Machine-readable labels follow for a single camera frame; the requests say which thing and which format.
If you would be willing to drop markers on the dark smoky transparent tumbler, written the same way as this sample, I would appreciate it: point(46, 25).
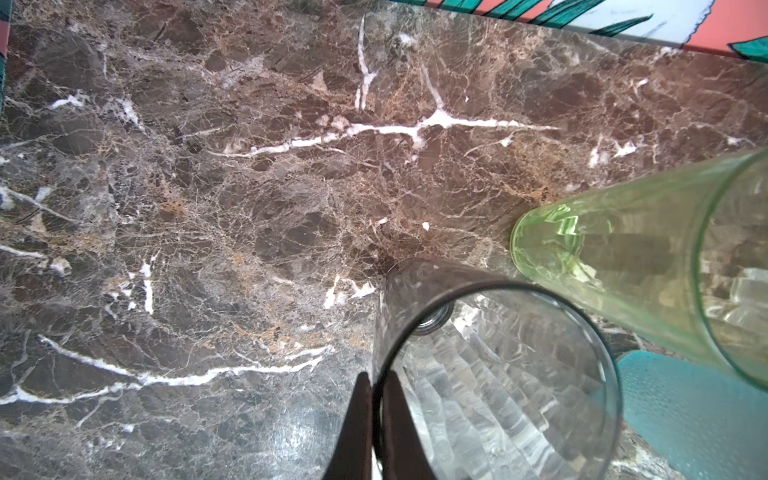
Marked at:
point(502, 379)

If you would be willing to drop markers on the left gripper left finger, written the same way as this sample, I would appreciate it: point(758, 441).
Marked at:
point(352, 456)

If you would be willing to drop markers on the light green faceted tumbler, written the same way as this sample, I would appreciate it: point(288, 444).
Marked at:
point(678, 257)

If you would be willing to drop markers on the teal frosted tumbler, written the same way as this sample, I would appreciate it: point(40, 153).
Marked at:
point(706, 424)

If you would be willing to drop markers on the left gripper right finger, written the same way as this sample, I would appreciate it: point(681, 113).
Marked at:
point(403, 456)

